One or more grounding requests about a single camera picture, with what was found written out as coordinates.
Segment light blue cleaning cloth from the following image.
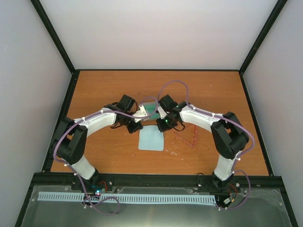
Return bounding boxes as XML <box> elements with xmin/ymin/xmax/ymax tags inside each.
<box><xmin>138</xmin><ymin>125</ymin><xmax>164</xmax><ymax>151</ymax></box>

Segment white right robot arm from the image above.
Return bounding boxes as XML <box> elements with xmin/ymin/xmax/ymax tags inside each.
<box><xmin>156</xmin><ymin>95</ymin><xmax>255</xmax><ymax>191</ymax></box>

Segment light blue slotted cable duct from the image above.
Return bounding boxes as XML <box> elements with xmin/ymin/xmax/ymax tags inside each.
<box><xmin>37</xmin><ymin>192</ymin><xmax>216</xmax><ymax>206</ymax></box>

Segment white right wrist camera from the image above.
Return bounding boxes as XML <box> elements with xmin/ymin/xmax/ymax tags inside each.
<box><xmin>157</xmin><ymin>105</ymin><xmax>167</xmax><ymax>119</ymax></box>

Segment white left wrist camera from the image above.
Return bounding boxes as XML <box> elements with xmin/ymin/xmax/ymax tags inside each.
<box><xmin>132</xmin><ymin>104</ymin><xmax>150</xmax><ymax>123</ymax></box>

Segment grey glasses case green lining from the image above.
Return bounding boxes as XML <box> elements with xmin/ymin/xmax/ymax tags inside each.
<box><xmin>140</xmin><ymin>96</ymin><xmax>160</xmax><ymax>121</ymax></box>

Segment pink transparent sunglasses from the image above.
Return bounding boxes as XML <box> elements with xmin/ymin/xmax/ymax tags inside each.
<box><xmin>174</xmin><ymin>124</ymin><xmax>197</xmax><ymax>148</ymax></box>

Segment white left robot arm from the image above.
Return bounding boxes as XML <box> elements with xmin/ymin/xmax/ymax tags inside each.
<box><xmin>51</xmin><ymin>95</ymin><xmax>143</xmax><ymax>191</ymax></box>

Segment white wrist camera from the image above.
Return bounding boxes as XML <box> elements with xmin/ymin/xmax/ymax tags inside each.
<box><xmin>157</xmin><ymin>105</ymin><xmax>167</xmax><ymax>119</ymax></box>
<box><xmin>132</xmin><ymin>104</ymin><xmax>150</xmax><ymax>123</ymax></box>

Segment black aluminium frame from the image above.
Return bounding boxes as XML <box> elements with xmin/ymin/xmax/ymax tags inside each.
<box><xmin>15</xmin><ymin>0</ymin><xmax>298</xmax><ymax>227</ymax></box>

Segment grey metal front plate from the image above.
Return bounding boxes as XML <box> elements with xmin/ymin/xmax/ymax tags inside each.
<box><xmin>26</xmin><ymin>186</ymin><xmax>291</xmax><ymax>227</ymax></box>

